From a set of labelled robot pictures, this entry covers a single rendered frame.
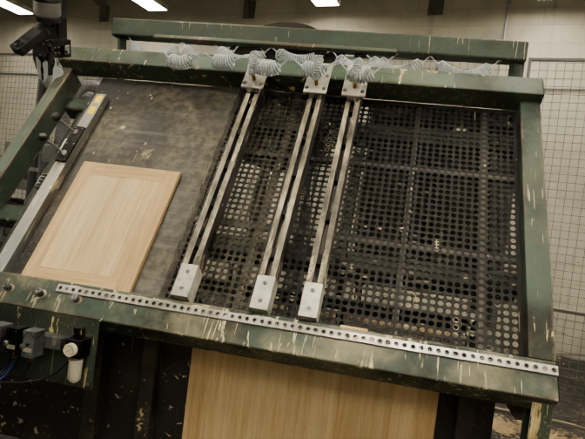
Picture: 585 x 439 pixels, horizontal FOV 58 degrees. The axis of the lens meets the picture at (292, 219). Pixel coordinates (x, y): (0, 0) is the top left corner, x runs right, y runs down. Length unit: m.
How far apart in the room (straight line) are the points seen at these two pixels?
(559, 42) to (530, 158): 4.63
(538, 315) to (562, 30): 5.25
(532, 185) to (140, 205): 1.49
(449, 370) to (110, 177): 1.50
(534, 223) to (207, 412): 1.37
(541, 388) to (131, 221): 1.52
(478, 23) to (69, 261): 5.67
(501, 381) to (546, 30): 5.48
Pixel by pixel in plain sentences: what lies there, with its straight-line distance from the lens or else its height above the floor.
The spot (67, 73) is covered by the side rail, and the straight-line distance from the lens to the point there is 2.86.
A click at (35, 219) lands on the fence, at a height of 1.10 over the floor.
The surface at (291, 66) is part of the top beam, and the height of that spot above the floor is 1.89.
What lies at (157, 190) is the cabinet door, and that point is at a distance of 2.20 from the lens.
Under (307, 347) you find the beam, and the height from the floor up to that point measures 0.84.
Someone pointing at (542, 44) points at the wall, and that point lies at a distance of 6.77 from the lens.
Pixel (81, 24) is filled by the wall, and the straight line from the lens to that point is 9.45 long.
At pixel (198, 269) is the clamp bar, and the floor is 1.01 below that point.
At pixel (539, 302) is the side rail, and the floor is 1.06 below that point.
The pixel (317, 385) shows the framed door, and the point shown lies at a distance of 1.98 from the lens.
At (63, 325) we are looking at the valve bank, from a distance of 2.01.
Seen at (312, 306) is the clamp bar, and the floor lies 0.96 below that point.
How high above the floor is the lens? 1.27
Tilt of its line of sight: 1 degrees down
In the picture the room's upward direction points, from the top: 7 degrees clockwise
